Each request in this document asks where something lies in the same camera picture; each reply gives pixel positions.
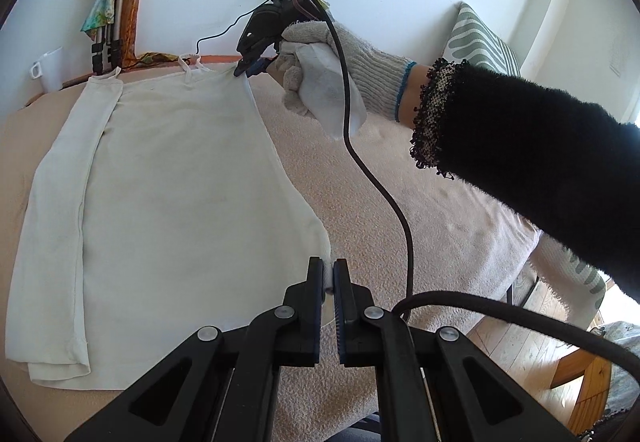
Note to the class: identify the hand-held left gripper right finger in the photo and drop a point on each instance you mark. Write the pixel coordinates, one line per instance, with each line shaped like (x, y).
(342, 317)

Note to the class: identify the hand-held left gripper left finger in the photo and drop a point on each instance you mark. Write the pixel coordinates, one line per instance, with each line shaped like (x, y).
(316, 307)

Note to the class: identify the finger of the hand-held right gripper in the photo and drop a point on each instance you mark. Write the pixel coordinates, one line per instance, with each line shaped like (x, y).
(252, 44)
(252, 67)

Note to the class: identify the white camisole top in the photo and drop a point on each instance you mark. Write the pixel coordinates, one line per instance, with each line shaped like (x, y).
(190, 182)

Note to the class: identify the person's right hand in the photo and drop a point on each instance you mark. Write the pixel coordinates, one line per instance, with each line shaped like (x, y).
(372, 72)

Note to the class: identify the beige towel table cover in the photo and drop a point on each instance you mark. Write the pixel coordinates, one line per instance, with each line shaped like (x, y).
(450, 222)

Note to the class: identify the green white patterned cushion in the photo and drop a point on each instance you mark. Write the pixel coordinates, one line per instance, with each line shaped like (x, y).
(475, 42)

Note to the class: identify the white mug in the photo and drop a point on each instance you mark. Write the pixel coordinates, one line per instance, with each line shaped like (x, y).
(50, 69)

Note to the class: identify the green white fringed throw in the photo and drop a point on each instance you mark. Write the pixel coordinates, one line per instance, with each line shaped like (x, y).
(575, 282)

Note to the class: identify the wooden bench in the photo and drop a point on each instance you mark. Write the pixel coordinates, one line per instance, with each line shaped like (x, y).
(582, 369)

